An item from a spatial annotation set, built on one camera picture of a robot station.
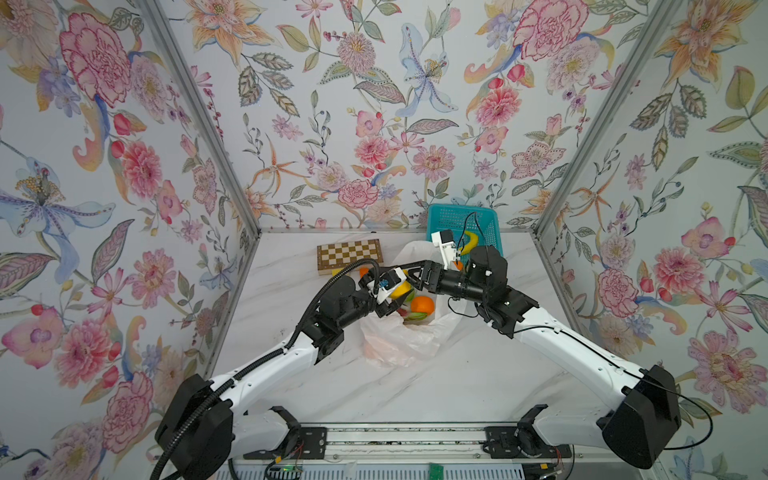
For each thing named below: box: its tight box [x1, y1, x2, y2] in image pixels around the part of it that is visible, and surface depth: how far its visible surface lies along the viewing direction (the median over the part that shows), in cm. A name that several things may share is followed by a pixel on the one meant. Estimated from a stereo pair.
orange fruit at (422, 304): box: [410, 296, 435, 315], surface depth 95 cm
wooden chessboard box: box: [317, 238, 384, 276], surface depth 113 cm
